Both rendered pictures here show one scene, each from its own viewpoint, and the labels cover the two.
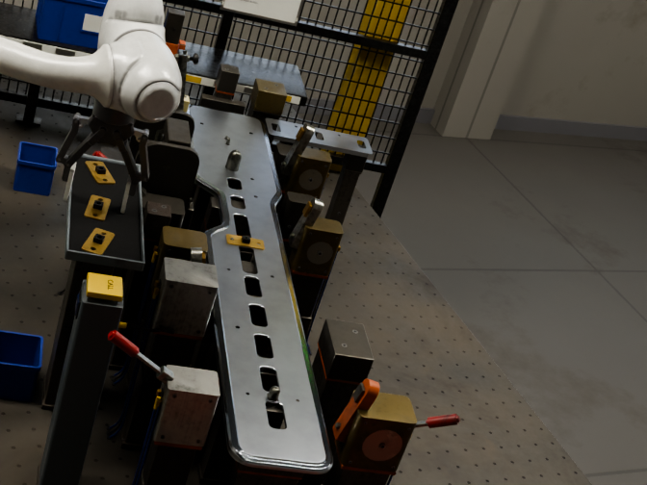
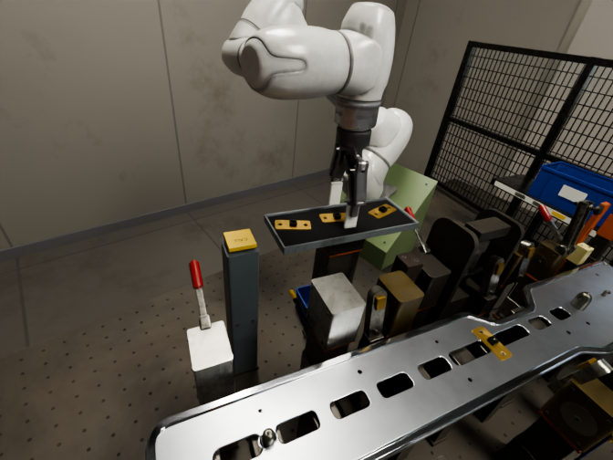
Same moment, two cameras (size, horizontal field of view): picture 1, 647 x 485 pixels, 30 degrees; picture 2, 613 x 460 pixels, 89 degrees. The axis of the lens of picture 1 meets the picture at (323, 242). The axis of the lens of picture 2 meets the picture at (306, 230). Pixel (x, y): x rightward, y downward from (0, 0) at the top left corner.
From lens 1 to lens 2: 1.92 m
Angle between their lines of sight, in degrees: 67
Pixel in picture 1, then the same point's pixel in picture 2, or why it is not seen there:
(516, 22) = not seen: outside the picture
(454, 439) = not seen: outside the picture
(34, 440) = (274, 338)
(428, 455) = not seen: outside the picture
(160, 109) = (252, 71)
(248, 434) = (191, 431)
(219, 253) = (451, 329)
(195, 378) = (212, 345)
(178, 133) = (483, 224)
